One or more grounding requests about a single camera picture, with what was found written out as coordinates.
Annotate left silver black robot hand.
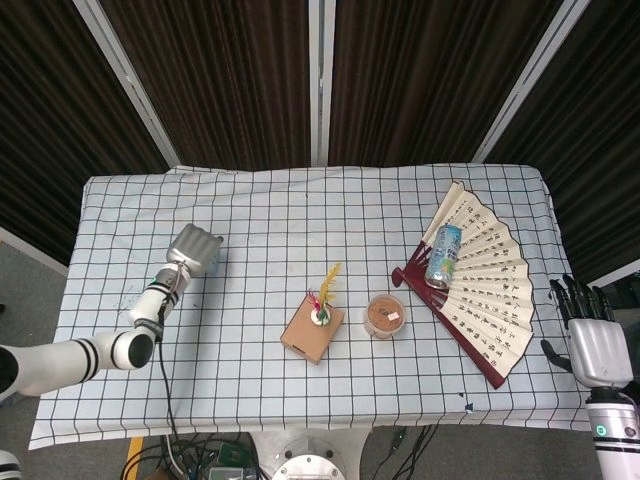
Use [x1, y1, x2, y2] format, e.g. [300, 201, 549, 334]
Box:
[164, 223, 224, 279]

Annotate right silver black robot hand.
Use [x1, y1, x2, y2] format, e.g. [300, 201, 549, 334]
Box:
[540, 273, 635, 387]

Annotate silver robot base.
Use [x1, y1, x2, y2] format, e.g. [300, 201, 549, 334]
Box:
[248, 430, 372, 480]

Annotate white black grid tablecloth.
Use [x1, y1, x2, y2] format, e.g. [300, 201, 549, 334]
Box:
[28, 161, 596, 451]

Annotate calligraphy paper folding fan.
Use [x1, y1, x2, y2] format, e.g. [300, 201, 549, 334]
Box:
[392, 180, 535, 390]

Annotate feathered shuttlecock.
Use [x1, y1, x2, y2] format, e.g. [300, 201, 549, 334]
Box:
[307, 261, 344, 327]

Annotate brown cardboard box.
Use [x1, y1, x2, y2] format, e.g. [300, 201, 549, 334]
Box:
[279, 293, 346, 365]

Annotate light blue drink can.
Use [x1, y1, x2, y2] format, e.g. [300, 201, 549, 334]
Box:
[424, 224, 463, 289]

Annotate round clear container brown contents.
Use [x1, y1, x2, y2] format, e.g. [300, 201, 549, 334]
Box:
[363, 293, 406, 340]

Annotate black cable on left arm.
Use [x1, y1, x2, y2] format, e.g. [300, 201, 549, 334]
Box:
[155, 264, 186, 474]

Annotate white frame partition panel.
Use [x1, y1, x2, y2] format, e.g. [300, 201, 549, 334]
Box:
[0, 0, 176, 266]
[72, 0, 331, 174]
[472, 0, 640, 291]
[308, 0, 591, 166]

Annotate cable tangle on floor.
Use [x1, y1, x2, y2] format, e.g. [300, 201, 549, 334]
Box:
[122, 433, 261, 480]

